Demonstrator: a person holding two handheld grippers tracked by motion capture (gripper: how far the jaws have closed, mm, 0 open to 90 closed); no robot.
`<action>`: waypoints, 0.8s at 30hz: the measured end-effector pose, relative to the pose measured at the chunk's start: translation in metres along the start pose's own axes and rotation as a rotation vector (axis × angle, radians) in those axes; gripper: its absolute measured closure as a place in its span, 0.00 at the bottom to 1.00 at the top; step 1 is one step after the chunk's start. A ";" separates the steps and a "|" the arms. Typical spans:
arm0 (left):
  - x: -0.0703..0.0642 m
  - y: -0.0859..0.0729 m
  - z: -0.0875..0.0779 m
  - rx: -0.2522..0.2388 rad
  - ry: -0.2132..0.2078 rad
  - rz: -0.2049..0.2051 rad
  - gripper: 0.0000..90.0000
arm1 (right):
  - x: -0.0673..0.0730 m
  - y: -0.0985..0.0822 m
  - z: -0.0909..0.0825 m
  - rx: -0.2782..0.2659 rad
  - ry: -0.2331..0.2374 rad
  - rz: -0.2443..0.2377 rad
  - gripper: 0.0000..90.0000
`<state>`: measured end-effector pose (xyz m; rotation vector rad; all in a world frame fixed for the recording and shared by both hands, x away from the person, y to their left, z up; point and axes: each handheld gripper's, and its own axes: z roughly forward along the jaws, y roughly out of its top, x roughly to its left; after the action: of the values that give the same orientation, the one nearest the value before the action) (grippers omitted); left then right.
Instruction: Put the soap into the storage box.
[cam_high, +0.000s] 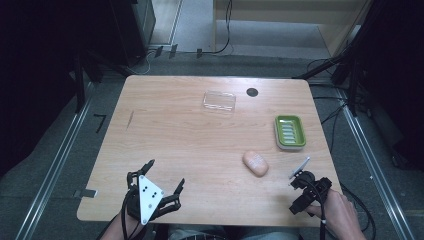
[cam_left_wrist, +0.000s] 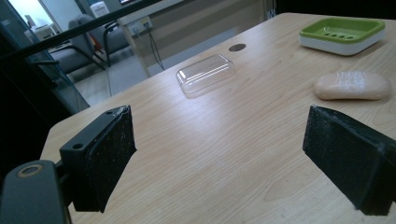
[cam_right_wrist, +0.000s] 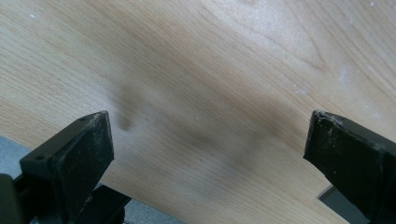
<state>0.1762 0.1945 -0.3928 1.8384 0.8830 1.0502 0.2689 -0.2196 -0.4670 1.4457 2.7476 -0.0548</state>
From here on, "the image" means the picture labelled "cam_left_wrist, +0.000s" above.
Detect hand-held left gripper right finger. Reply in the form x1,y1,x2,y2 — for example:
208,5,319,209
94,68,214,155
302,105,396,217

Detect black hanging cable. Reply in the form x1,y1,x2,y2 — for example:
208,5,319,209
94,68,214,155
147,26,165,72

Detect white appliance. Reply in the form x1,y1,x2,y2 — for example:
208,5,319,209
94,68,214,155
90,1,110,18

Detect black metal bar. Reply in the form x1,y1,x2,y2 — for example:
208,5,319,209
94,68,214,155
0,0,163,62

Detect white wall socket panel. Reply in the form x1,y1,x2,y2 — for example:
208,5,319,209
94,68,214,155
126,17,153,35

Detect grey armchair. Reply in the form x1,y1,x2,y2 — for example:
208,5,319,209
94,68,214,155
48,13,132,75

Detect green and white soap dish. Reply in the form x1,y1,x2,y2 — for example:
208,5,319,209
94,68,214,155
298,17,387,57

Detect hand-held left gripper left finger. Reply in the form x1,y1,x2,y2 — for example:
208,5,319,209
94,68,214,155
59,105,137,214

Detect round brown cable grommet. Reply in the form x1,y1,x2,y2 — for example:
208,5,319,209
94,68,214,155
228,43,248,52

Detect clear plastic soap dish lid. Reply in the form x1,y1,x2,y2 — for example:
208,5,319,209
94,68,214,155
175,53,236,96

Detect beige soap bar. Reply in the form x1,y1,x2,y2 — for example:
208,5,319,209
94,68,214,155
313,70,392,101

